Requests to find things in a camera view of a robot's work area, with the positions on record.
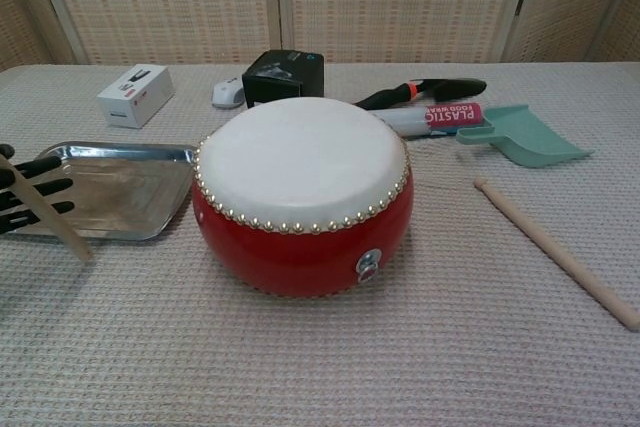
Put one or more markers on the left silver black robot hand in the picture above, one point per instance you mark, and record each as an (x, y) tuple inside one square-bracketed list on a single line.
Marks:
[(45, 167)]

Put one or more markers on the wooden drumstick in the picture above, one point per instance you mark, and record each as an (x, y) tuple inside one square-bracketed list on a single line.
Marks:
[(57, 227), (550, 247)]

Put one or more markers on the rectangular metal tray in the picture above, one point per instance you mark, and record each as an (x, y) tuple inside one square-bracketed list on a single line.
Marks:
[(130, 187)]

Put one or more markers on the red drum with white skin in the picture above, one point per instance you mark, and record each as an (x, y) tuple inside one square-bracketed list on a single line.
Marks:
[(300, 162)]

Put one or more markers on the white cardboard product box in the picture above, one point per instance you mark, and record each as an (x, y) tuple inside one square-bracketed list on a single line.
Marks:
[(137, 97)]

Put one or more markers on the white grey computer mouse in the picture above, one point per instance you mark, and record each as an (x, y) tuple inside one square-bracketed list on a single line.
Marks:
[(226, 94)]

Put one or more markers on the black cardboard product box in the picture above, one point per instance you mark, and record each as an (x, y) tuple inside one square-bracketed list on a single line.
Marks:
[(280, 77)]

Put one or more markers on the beige woven tablecloth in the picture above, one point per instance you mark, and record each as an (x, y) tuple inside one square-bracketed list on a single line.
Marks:
[(320, 357)]

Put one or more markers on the bamboo folding screen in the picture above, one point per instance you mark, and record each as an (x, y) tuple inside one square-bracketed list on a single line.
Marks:
[(400, 2)]

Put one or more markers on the plastic food wrap roll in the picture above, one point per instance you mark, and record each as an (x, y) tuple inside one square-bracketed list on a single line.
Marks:
[(450, 115)]

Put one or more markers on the teal plastic dustpan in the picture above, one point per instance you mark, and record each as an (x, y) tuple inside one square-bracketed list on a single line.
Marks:
[(530, 139)]

